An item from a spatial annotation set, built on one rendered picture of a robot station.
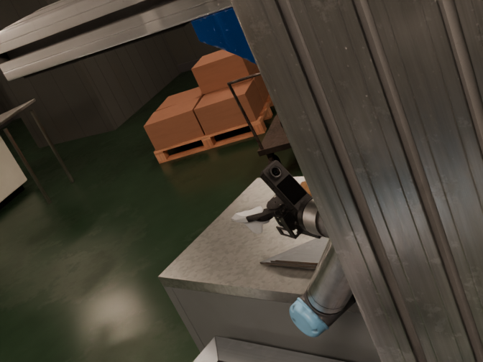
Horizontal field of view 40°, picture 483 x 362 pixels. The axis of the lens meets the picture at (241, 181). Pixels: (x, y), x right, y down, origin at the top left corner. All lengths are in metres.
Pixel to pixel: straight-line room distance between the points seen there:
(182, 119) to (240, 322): 4.27
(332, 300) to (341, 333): 0.71
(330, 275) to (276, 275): 0.88
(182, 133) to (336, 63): 5.90
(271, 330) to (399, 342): 1.52
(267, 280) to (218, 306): 0.24
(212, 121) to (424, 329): 5.68
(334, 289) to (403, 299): 0.59
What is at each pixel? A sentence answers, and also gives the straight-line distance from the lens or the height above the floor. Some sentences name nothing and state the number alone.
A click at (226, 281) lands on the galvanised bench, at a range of 2.03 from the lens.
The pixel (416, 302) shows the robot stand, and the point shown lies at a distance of 0.50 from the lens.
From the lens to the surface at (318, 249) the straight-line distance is 1.93.
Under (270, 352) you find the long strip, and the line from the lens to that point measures 2.02.
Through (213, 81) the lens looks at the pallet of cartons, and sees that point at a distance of 6.39.
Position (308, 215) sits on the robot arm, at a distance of 1.30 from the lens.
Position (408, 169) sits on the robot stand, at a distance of 0.43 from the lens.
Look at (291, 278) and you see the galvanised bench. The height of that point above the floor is 1.05.
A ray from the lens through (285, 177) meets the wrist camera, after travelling 1.34.
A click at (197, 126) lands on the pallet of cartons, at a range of 6.22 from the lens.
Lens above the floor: 2.07
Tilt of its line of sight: 23 degrees down
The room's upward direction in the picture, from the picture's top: 25 degrees counter-clockwise
